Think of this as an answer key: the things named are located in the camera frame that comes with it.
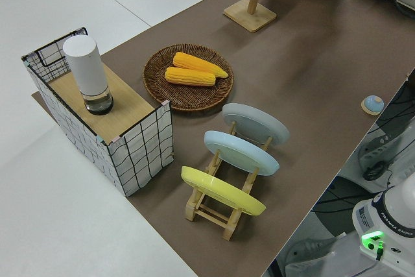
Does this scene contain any brown table mat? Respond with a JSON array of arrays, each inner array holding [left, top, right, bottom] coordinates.
[[31, 0, 415, 277]]

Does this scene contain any black round knob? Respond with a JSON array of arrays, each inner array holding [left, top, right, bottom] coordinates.
[[362, 161, 387, 182]]

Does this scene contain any wooden mug tree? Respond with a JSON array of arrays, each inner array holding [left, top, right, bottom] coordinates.
[[222, 0, 282, 34]]

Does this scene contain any woven wicker basket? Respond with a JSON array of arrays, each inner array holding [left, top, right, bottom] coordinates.
[[143, 43, 235, 112]]

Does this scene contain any grey plate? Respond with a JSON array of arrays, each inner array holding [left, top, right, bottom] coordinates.
[[222, 102, 290, 147]]

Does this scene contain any yellow corn cob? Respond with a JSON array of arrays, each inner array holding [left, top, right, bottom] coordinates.
[[165, 66, 217, 88], [172, 51, 230, 79]]

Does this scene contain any black cable green plug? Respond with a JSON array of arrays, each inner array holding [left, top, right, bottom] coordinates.
[[374, 239, 388, 262]]

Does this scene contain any white cylinder clear base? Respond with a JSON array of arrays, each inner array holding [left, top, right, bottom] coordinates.
[[62, 36, 114, 116]]

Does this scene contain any blue call bell wooden base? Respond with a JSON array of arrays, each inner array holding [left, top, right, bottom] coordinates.
[[361, 95, 385, 115]]

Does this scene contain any light blue plate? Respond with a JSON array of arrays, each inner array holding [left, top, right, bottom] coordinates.
[[203, 130, 280, 177]]

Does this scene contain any wooden plate rack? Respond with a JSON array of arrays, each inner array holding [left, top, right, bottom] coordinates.
[[184, 120, 275, 241]]

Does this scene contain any white slotted mounting bracket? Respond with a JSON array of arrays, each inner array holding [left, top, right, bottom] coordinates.
[[284, 237, 345, 277], [356, 117, 415, 190]]

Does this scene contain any yellow plate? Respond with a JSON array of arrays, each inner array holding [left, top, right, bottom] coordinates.
[[180, 165, 267, 217]]

